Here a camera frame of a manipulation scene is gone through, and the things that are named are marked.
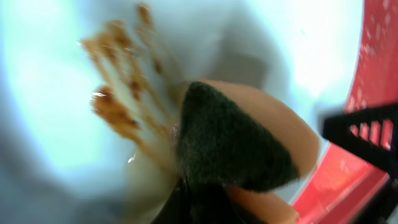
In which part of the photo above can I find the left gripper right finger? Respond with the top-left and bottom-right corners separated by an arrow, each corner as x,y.
198,185 -> 248,224

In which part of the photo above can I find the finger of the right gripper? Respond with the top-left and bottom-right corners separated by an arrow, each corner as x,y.
322,103 -> 397,174

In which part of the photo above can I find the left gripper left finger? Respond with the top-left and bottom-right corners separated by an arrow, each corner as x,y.
151,180 -> 190,224

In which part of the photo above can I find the orange green scrub sponge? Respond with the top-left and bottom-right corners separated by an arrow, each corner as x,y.
175,80 -> 320,224

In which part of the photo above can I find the white plate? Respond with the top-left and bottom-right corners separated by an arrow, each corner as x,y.
0,0 -> 364,224

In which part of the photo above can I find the red plastic tray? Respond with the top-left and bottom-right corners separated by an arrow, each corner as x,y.
293,0 -> 397,223

